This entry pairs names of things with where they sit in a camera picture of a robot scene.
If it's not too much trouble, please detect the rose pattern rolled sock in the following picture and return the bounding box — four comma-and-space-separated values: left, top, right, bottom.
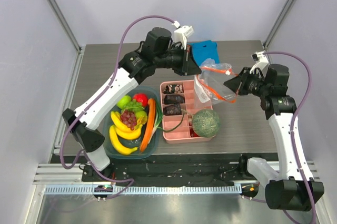
163, 84, 184, 94

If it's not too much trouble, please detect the yellow green bell pepper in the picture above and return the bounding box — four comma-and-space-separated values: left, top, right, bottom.
135, 110, 148, 125

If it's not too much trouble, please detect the dotted dark rolled sock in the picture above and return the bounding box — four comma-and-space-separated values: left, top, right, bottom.
163, 104, 182, 116

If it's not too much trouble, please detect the yellow banana upper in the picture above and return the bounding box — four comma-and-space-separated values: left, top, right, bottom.
110, 111, 142, 133

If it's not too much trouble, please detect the green netted melon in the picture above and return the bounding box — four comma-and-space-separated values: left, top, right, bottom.
185, 109, 221, 138

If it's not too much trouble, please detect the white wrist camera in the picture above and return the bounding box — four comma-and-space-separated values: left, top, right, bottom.
250, 51, 269, 74
172, 21, 194, 49

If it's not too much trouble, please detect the green onion stalk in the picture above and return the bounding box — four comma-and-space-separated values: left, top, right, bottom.
152, 99, 188, 134

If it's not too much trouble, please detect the purple grape bunch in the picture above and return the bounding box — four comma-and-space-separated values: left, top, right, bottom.
121, 110, 137, 130

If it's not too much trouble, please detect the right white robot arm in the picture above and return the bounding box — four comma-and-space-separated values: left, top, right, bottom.
224, 64, 324, 211

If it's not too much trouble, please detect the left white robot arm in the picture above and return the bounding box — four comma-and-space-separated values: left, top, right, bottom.
62, 25, 201, 181

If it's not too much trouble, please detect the clear zip top bag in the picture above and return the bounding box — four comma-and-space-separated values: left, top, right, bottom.
194, 58, 236, 106

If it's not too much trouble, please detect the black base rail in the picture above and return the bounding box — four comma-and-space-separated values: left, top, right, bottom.
51, 152, 279, 187

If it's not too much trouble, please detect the purple cable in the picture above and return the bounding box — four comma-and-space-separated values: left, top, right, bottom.
59, 15, 176, 200
250, 51, 316, 224

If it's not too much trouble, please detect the yellow banana lower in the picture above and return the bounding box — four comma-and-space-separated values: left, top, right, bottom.
109, 125, 138, 156

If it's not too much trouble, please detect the yellow banana middle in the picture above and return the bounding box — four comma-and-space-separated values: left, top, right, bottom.
113, 125, 143, 140

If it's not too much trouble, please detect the dark floral rolled sock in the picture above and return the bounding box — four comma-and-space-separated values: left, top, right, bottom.
163, 94, 185, 105

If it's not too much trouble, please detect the teal plastic fruit bin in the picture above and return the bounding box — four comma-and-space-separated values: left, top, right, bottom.
102, 86, 160, 160

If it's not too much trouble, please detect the red pepper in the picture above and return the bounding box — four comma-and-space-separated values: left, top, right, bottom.
133, 93, 148, 107

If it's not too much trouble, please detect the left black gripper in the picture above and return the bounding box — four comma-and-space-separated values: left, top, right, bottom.
154, 43, 201, 76

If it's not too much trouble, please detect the green apple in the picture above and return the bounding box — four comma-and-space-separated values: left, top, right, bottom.
116, 95, 132, 109

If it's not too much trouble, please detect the orange carrot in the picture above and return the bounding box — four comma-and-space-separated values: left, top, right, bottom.
140, 98, 156, 152

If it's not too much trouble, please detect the slotted cable duct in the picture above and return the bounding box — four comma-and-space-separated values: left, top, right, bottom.
45, 184, 242, 195

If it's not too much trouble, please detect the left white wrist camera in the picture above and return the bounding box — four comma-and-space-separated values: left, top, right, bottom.
172, 21, 194, 49

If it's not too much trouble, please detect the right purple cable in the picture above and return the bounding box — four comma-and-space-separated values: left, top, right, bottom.
250, 51, 316, 224

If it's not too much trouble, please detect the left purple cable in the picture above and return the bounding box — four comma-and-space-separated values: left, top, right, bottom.
59, 15, 176, 200

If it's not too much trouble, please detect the blue folded cloth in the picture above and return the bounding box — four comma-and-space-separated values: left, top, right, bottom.
190, 40, 220, 66

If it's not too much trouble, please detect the yellow banana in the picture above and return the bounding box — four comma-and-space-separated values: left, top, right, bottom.
109, 125, 138, 156
110, 111, 142, 133
113, 125, 143, 140

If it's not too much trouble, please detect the green grape bunch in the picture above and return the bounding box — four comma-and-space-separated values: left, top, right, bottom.
122, 100, 145, 112

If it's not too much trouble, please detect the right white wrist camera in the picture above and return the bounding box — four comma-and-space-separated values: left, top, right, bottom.
250, 51, 269, 74

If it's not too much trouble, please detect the pink divided organizer tray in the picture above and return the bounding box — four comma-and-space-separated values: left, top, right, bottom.
160, 80, 213, 144

